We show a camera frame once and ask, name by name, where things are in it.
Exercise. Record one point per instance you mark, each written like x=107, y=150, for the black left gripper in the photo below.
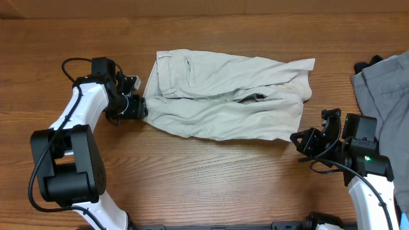
x=136, y=110

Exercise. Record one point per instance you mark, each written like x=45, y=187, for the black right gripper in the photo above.
x=310, y=136

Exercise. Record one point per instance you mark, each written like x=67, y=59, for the beige cargo shorts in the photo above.
x=218, y=96

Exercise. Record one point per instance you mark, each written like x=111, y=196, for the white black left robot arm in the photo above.
x=69, y=173

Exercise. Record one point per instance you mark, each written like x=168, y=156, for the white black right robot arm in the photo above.
x=351, y=148

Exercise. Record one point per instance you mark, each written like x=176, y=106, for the grey shorts pile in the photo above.
x=381, y=91

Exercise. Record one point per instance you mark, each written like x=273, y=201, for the black garment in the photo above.
x=358, y=67

